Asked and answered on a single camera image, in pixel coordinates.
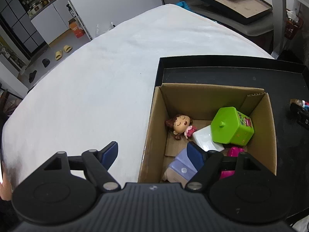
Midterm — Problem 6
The white power adapter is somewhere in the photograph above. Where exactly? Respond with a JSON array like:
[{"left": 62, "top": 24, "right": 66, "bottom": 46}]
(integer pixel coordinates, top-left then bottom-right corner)
[{"left": 193, "top": 125, "right": 224, "bottom": 152}]

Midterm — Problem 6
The lavender block toy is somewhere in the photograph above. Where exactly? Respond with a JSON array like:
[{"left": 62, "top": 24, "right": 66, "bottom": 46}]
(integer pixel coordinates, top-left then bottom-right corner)
[{"left": 162, "top": 148, "right": 197, "bottom": 188}]

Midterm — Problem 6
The brown haired girl figurine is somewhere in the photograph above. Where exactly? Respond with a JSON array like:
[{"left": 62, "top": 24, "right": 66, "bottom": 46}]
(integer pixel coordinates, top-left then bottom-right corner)
[{"left": 165, "top": 114, "right": 197, "bottom": 140}]

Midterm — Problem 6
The pink haired doll figure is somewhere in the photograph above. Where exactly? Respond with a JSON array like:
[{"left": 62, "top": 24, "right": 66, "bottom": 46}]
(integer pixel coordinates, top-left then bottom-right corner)
[{"left": 219, "top": 147, "right": 245, "bottom": 180}]

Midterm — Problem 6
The green hexagonal toy box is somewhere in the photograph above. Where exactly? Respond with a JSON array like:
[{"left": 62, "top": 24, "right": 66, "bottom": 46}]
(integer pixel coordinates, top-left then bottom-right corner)
[{"left": 211, "top": 107, "right": 255, "bottom": 147}]

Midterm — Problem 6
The brown cardboard box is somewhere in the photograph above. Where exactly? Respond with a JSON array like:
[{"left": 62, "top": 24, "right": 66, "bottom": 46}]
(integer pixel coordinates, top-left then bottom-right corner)
[{"left": 138, "top": 83, "right": 277, "bottom": 184}]

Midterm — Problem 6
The person left hand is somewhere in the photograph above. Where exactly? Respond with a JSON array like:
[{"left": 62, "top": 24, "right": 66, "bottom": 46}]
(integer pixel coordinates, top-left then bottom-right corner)
[{"left": 0, "top": 165, "right": 12, "bottom": 201}]

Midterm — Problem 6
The black shallow tray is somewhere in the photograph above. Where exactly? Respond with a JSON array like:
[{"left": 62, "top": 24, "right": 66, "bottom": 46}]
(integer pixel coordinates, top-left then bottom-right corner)
[{"left": 153, "top": 54, "right": 309, "bottom": 223}]

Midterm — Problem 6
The white table cloth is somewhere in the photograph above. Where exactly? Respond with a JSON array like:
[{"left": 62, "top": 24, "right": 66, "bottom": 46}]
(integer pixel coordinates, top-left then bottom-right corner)
[{"left": 2, "top": 4, "right": 269, "bottom": 187}]

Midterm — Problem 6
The red plastic basket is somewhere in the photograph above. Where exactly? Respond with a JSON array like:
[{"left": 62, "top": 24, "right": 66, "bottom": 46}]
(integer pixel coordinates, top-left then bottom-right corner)
[{"left": 284, "top": 9, "right": 303, "bottom": 40}]

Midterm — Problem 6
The grey chair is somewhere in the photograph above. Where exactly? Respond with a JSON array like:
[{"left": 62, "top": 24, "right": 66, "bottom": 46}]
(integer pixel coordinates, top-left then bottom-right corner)
[{"left": 163, "top": 0, "right": 273, "bottom": 53}]

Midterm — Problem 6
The black slipper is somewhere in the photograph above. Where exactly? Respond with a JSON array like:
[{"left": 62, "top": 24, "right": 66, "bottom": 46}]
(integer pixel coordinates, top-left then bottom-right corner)
[
  {"left": 28, "top": 70, "right": 37, "bottom": 83},
  {"left": 42, "top": 58, "right": 50, "bottom": 68}
]

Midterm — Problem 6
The grey metal desk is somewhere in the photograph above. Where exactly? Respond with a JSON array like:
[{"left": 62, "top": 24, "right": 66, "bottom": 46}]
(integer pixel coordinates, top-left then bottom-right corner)
[{"left": 271, "top": 0, "right": 308, "bottom": 59}]

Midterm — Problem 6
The orange cardboard box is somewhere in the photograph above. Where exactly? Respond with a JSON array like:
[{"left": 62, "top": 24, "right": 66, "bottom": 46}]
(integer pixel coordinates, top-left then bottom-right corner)
[{"left": 68, "top": 18, "right": 85, "bottom": 38}]

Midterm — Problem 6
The white kitchen cabinet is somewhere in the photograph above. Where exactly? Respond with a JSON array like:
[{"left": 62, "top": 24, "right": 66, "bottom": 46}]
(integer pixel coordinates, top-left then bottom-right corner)
[{"left": 30, "top": 0, "right": 73, "bottom": 44}]

